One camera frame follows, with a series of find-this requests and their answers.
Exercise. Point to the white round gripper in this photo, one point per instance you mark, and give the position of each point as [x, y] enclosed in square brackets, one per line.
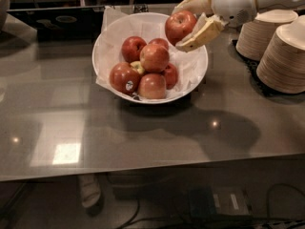
[233, 3]

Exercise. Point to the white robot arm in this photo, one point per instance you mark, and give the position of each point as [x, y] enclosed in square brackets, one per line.
[264, 5]

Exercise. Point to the small yellow green apple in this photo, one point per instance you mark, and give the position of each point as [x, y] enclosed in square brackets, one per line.
[136, 65]

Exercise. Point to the red apple with sticker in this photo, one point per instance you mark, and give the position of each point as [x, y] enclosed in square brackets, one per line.
[124, 78]

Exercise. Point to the white bowl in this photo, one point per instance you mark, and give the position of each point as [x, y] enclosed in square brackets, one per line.
[108, 53]

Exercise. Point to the back stack paper plates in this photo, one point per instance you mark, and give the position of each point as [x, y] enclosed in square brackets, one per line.
[255, 36]

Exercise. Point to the stack paper plates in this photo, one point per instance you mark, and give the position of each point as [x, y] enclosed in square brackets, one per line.
[293, 34]
[255, 36]

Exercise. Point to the black rubber mat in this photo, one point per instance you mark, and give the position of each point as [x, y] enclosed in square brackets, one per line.
[254, 70]

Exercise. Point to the white paper liner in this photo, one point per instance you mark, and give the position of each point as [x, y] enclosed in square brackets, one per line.
[111, 23]

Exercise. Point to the front stack paper plates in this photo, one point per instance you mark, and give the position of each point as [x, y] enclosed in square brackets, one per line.
[293, 34]

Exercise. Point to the black tray on counter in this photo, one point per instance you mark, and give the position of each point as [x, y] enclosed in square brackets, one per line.
[63, 23]

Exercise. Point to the white shoe under table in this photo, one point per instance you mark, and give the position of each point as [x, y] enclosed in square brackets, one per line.
[90, 191]

